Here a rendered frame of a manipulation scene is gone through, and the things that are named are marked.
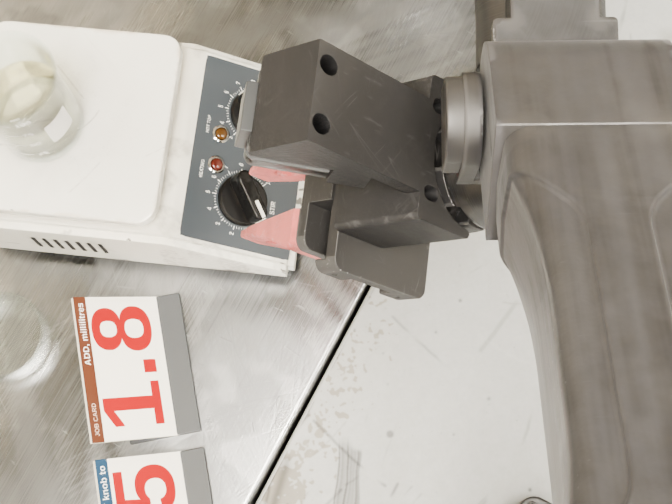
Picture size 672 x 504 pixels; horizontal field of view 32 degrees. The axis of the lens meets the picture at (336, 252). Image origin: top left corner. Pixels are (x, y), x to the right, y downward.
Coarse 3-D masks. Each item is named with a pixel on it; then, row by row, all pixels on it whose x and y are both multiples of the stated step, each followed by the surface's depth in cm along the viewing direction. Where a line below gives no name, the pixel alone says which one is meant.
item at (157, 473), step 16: (112, 464) 69; (128, 464) 69; (144, 464) 70; (160, 464) 71; (112, 480) 68; (128, 480) 69; (144, 480) 70; (160, 480) 70; (112, 496) 68; (128, 496) 69; (144, 496) 69; (160, 496) 70; (176, 496) 70
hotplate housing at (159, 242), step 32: (192, 64) 71; (256, 64) 74; (192, 96) 71; (192, 128) 70; (0, 224) 69; (32, 224) 69; (64, 224) 69; (96, 224) 69; (160, 224) 69; (96, 256) 74; (128, 256) 73; (160, 256) 72; (192, 256) 71; (224, 256) 70; (256, 256) 71
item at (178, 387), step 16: (160, 304) 74; (176, 304) 74; (160, 320) 74; (176, 320) 74; (160, 336) 74; (176, 336) 74; (80, 352) 70; (160, 352) 73; (176, 352) 73; (80, 368) 70; (160, 368) 73; (176, 368) 73; (176, 384) 73; (192, 384) 73; (176, 400) 72; (192, 400) 72; (176, 416) 72; (192, 416) 72; (160, 432) 71; (176, 432) 72; (192, 432) 72
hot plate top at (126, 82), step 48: (48, 48) 70; (96, 48) 70; (144, 48) 70; (96, 96) 69; (144, 96) 69; (0, 144) 68; (96, 144) 68; (144, 144) 68; (0, 192) 68; (48, 192) 68; (96, 192) 67; (144, 192) 67
